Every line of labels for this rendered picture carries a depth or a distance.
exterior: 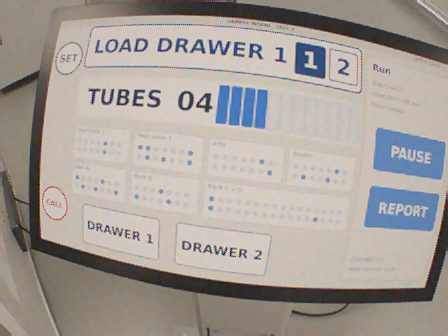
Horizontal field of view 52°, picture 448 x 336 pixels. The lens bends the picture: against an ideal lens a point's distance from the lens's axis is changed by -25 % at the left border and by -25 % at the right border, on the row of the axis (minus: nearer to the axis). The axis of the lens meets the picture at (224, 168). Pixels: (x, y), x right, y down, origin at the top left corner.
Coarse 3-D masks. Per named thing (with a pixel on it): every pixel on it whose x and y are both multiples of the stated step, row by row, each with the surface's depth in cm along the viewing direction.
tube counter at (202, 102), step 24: (192, 96) 56; (216, 96) 55; (240, 96) 55; (264, 96) 55; (288, 96) 54; (312, 96) 54; (192, 120) 56; (216, 120) 56; (240, 120) 55; (264, 120) 55; (288, 120) 55; (312, 120) 54; (336, 120) 54; (360, 120) 54
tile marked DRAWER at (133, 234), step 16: (96, 208) 59; (96, 224) 59; (112, 224) 58; (128, 224) 58; (144, 224) 58; (160, 224) 58; (96, 240) 59; (112, 240) 59; (128, 240) 58; (144, 240) 58; (144, 256) 58
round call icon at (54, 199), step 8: (48, 184) 59; (48, 192) 59; (56, 192) 59; (64, 192) 59; (48, 200) 59; (56, 200) 59; (64, 200) 59; (48, 208) 60; (56, 208) 59; (64, 208) 59; (48, 216) 60; (56, 216) 60; (64, 216) 59
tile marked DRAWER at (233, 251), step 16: (176, 224) 57; (192, 224) 57; (176, 240) 58; (192, 240) 57; (208, 240) 57; (224, 240) 57; (240, 240) 57; (256, 240) 57; (272, 240) 56; (176, 256) 58; (192, 256) 58; (208, 256) 57; (224, 256) 57; (240, 256) 57; (256, 256) 57; (240, 272) 57; (256, 272) 57
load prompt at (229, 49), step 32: (96, 32) 56; (128, 32) 56; (160, 32) 55; (192, 32) 55; (224, 32) 54; (256, 32) 54; (96, 64) 57; (128, 64) 56; (160, 64) 56; (192, 64) 55; (224, 64) 55; (256, 64) 54; (288, 64) 54; (320, 64) 53; (352, 64) 53
